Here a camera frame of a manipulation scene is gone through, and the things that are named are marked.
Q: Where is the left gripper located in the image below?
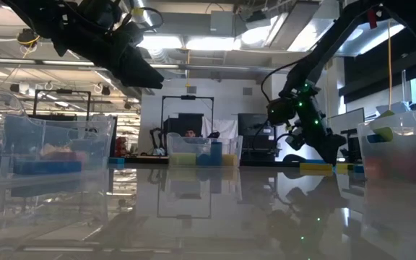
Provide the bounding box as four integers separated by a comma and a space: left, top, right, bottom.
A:
48, 0, 165, 90

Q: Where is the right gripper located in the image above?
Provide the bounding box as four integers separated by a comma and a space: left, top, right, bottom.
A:
266, 82, 347, 164

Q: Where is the lime arch block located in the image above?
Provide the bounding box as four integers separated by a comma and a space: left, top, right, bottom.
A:
368, 110, 397, 142

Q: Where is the lime cylinder block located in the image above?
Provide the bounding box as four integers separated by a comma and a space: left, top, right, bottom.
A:
170, 152, 197, 167

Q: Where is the pink long block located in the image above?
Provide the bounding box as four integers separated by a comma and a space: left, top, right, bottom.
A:
51, 151, 88, 163

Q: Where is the blue short block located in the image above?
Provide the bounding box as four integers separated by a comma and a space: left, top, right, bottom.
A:
12, 160, 82, 176

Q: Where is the whiteboard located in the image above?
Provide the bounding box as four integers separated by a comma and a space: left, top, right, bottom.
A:
327, 107, 366, 150

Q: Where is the blue arch block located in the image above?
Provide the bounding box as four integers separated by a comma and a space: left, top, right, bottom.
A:
365, 134, 388, 144

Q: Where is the red arch block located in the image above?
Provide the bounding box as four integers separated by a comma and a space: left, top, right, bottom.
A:
363, 155, 389, 180

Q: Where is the red background object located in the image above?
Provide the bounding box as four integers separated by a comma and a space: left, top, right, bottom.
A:
116, 136, 128, 157

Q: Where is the grey monitor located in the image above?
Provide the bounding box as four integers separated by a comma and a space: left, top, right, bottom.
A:
375, 101, 411, 116

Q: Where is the black cabinet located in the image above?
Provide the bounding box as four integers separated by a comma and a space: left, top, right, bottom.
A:
237, 113, 280, 163

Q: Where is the white cloth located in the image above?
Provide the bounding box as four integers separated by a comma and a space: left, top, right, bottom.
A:
202, 117, 238, 140

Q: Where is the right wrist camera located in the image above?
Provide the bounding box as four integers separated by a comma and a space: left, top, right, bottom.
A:
285, 126, 307, 152

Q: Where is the black frame robot station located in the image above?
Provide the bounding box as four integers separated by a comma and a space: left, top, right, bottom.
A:
160, 95, 215, 140
32, 88, 92, 122

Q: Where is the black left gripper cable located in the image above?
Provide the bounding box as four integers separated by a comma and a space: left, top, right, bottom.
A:
121, 6, 165, 34

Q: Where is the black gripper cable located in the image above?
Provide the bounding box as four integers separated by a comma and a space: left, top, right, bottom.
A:
121, 6, 165, 34
260, 61, 303, 104

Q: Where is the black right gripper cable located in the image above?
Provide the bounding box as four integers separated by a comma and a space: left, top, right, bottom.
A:
260, 61, 303, 104

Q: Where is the yellow hanging cable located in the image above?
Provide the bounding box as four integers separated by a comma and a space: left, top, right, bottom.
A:
386, 19, 394, 113

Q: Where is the silver ventilation duct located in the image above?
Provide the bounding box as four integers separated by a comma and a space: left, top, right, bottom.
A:
128, 0, 416, 59

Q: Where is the black ceiling cable reel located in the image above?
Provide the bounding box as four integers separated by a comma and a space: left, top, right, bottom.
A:
16, 28, 40, 46

